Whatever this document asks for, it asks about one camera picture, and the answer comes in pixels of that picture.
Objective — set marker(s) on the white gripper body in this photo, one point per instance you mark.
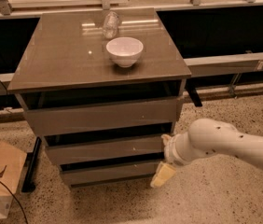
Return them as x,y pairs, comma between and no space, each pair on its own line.
171,151

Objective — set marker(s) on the grey drawer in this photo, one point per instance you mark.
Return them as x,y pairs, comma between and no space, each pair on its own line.
114,173
79,119
103,150

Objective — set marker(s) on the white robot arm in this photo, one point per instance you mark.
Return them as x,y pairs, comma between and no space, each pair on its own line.
203,139

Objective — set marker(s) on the grey drawer cabinet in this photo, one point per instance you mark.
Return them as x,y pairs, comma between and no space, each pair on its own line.
66,64

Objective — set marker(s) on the grey bottom drawer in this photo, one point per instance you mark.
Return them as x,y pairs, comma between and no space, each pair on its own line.
114,173

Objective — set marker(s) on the grey top drawer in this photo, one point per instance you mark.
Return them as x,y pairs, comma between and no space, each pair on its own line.
79,119

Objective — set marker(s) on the black right table leg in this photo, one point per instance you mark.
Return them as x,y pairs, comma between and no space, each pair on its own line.
192,92

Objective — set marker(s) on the black table leg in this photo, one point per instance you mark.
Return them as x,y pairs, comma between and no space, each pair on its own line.
192,92
31,162

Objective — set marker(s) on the white ceramic bowl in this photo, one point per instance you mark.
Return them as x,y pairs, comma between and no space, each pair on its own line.
124,51

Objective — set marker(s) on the black left table leg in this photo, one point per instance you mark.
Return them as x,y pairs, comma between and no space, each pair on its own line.
31,162

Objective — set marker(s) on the grey metal rail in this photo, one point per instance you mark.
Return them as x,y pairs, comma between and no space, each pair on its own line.
200,67

